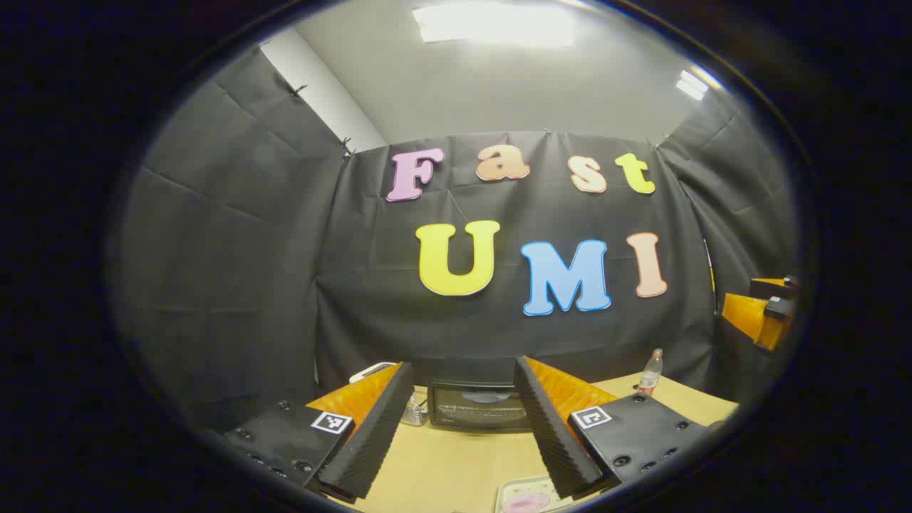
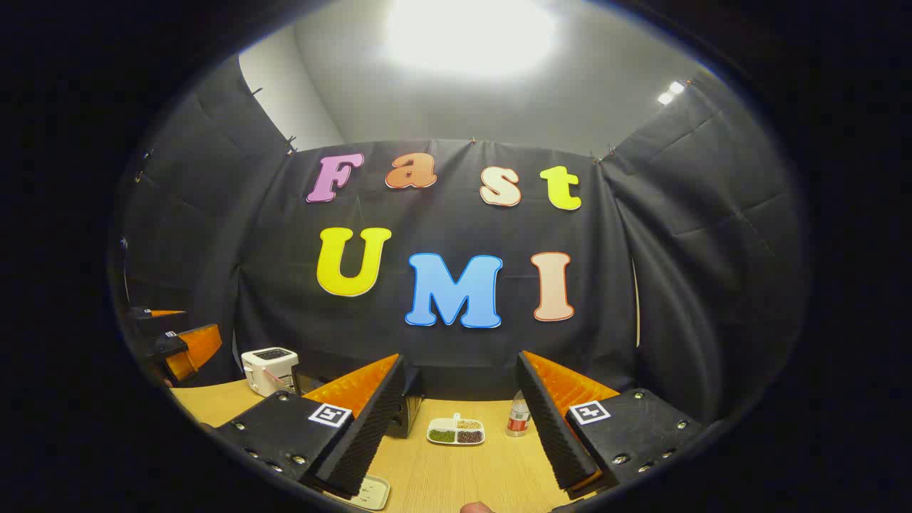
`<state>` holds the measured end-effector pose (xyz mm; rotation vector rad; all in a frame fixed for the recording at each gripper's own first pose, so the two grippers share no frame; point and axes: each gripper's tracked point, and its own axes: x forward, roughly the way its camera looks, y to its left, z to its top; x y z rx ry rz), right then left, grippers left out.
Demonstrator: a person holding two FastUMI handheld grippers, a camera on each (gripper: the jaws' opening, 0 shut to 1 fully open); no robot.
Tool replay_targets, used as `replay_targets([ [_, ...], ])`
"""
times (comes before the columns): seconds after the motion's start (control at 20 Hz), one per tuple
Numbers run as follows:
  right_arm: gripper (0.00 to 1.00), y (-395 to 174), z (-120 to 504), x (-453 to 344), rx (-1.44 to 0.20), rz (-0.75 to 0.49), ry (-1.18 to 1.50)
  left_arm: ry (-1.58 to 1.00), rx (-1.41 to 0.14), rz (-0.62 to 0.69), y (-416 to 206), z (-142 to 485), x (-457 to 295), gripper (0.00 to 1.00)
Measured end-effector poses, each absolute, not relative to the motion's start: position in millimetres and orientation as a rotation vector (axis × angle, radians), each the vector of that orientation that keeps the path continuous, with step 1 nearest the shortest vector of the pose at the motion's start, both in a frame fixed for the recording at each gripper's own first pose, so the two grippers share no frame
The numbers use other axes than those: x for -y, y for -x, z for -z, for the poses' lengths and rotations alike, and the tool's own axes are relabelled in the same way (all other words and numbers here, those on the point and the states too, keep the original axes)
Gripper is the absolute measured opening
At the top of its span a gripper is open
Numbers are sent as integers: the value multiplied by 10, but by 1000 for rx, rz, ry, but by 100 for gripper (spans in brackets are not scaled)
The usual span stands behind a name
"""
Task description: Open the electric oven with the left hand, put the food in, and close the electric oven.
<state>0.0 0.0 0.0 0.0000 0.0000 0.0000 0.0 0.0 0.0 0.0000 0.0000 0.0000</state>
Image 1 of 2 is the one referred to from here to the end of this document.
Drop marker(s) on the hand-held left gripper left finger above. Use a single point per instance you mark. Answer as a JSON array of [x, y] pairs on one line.
[[377, 434]]

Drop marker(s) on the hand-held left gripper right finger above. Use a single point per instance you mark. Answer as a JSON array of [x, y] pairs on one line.
[[552, 442]]

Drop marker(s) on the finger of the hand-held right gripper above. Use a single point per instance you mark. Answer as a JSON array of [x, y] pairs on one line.
[[773, 288], [744, 317]]

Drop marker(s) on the black electric oven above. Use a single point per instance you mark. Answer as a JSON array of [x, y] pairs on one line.
[[470, 410]]

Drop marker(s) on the clear glass container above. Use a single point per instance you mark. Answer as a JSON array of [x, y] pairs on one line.
[[415, 413]]

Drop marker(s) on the white toaster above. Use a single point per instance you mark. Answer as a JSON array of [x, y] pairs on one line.
[[367, 372]]

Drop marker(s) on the clear plastic bottle red label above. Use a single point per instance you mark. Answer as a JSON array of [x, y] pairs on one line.
[[650, 377]]

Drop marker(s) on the black backdrop cloth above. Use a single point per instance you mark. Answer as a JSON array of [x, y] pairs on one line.
[[285, 285]]

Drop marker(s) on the small ceiling light panel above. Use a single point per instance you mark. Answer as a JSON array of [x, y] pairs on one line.
[[691, 85]]

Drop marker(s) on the large ceiling light panel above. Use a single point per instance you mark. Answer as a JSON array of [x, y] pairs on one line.
[[491, 25]]

